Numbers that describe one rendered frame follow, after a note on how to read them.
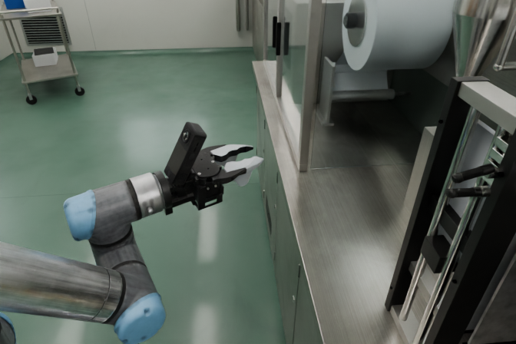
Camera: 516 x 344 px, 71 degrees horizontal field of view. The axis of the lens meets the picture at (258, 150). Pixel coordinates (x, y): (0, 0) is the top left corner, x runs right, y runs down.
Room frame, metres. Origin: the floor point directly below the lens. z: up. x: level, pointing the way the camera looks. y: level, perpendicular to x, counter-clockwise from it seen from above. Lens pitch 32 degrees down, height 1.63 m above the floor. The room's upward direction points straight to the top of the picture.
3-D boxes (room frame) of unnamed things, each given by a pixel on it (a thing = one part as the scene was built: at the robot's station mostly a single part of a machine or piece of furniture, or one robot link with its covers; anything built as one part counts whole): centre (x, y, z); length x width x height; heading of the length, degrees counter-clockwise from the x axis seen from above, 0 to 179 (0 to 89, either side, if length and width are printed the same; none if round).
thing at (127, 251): (0.46, 0.26, 1.12); 0.11 x 0.08 x 0.11; 32
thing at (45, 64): (4.02, 2.40, 0.51); 0.91 x 0.58 x 1.02; 29
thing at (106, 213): (0.47, 0.27, 1.21); 0.11 x 0.08 x 0.09; 122
